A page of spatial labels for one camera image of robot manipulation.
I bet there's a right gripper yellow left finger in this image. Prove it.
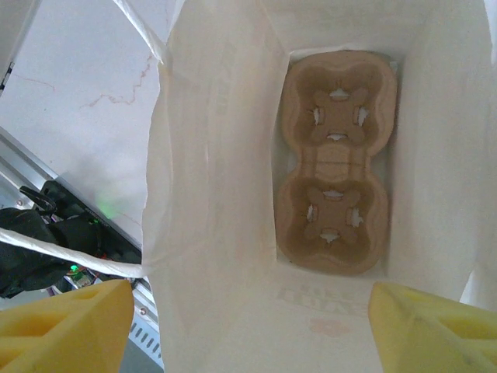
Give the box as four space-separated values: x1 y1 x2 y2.
0 279 135 373

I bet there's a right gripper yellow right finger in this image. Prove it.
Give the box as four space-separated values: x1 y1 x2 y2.
368 281 497 373

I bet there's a brown pulp cup carrier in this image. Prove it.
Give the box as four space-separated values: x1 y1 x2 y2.
274 50 399 277

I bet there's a white paper carrier bag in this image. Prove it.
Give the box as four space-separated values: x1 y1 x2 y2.
0 0 497 373

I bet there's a small circuit board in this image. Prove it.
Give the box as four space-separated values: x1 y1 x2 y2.
64 263 102 291

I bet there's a white slotted cable duct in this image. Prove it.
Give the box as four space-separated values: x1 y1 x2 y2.
127 310 164 364

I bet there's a long aluminium mounting rail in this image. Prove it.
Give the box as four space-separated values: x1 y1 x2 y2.
0 127 164 331

